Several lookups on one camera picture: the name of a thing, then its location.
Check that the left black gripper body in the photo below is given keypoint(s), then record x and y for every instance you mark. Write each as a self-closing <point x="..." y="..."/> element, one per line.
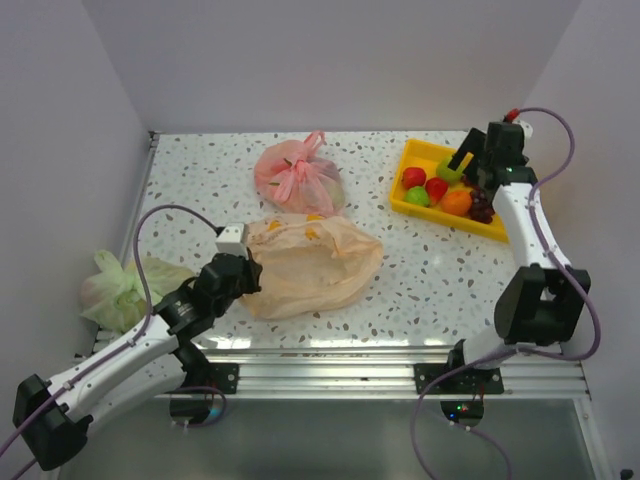
<point x="247" y="284"/>

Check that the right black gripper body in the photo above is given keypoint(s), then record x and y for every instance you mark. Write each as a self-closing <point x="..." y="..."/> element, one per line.
<point x="483" y="161"/>

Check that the green pear fruit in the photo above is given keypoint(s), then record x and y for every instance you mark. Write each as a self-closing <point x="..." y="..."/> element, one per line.
<point x="449" y="174"/>

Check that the dark red grape bunch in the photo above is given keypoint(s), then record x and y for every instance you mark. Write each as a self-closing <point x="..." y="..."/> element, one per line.
<point x="481" y="209"/>

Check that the red strawberry shaped fruit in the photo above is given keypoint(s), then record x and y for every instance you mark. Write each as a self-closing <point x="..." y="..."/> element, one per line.
<point x="436" y="188"/>

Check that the orange round fruit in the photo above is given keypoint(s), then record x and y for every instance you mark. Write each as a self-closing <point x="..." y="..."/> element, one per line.
<point x="457" y="203"/>

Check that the red round fruit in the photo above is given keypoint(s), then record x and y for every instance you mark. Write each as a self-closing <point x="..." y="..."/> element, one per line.
<point x="413" y="177"/>

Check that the green round bumpy fruit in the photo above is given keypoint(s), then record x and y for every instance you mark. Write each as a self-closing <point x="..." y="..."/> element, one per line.
<point x="417" y="196"/>

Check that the orange plastic fruit bag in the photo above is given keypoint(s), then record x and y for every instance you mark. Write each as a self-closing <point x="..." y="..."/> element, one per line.
<point x="309" y="263"/>

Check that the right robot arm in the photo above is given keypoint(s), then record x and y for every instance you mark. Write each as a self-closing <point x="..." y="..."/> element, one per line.
<point x="543" y="301"/>

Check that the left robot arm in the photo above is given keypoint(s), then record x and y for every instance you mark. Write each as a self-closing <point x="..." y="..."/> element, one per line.
<point x="54" y="417"/>

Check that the green plastic fruit bag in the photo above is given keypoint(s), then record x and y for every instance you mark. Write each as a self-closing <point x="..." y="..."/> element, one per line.
<point x="115" y="299"/>

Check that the pink knotted plastic bag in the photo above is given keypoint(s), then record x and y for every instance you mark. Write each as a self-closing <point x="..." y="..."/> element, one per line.
<point x="293" y="177"/>

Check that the yellow plastic tray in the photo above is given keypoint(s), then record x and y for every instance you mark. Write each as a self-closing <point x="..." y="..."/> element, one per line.
<point x="426" y="155"/>

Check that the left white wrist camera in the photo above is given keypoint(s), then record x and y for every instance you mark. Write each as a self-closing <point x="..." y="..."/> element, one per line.
<point x="230" y="239"/>

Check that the left black base bracket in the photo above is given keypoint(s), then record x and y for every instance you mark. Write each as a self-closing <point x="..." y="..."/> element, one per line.
<point x="221" y="376"/>

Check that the black base bracket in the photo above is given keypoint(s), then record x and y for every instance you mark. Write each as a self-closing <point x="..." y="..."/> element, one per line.
<point x="221" y="376"/>
<point x="469" y="382"/>

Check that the aluminium frame rail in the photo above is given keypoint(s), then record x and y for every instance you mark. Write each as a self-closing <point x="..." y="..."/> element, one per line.
<point x="382" y="373"/>

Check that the right black base bracket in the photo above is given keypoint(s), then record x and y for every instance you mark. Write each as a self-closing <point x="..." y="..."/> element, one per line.
<point x="469" y="382"/>

